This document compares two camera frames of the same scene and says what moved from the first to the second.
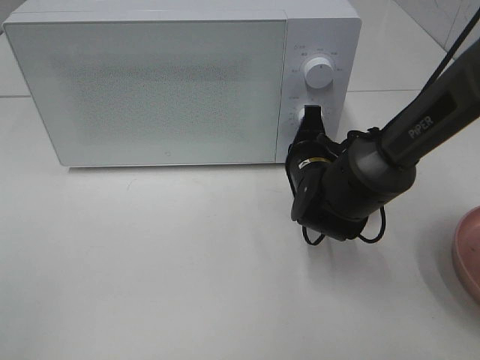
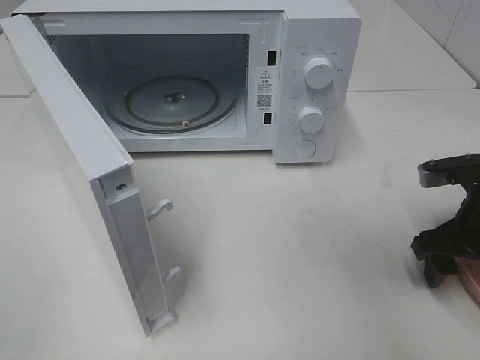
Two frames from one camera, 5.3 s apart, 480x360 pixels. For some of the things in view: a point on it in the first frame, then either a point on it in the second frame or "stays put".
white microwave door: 139,93 to 106,166
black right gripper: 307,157 to 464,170
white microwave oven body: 187,82 stays put
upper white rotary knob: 319,72 stays put
